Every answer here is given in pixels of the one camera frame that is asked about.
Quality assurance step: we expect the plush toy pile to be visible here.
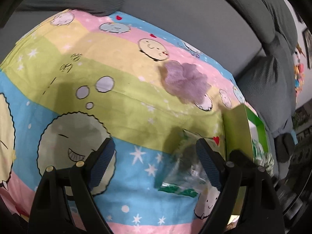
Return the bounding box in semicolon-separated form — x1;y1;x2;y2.
293;43;305;96

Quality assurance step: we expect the black white framed picture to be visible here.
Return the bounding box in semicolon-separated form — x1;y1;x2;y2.
302;28;312;70

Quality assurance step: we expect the colourful cartoon bedsheet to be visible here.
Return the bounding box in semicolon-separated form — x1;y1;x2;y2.
1;10;245;233

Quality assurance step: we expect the grey sofa bed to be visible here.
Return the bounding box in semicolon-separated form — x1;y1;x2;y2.
0;0;299;176

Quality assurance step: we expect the bagged steel wool scrubber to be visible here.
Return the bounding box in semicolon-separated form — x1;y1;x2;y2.
157;129;220;198
252;139;274;177

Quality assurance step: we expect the green white box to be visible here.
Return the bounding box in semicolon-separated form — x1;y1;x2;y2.
223;104;278;228

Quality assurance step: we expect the purple fluffy scrubber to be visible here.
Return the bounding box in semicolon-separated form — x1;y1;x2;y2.
159;60;210;104

